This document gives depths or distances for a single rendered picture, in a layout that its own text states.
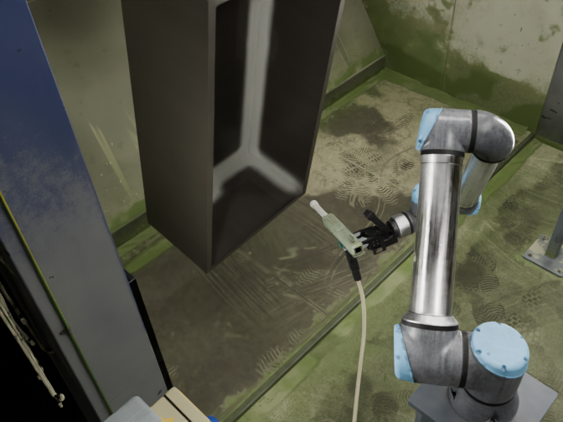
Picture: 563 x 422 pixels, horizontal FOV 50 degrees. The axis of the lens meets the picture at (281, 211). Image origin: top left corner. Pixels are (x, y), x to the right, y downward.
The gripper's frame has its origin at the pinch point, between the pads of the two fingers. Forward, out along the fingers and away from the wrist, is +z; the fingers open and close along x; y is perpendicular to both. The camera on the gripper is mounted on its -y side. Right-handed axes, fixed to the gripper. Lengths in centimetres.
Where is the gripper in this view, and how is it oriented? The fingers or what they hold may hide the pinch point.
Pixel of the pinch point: (344, 244)
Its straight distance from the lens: 222.9
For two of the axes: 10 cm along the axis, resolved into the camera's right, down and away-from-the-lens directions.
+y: 2.9, 8.6, 4.2
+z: -9.1, 3.8, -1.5
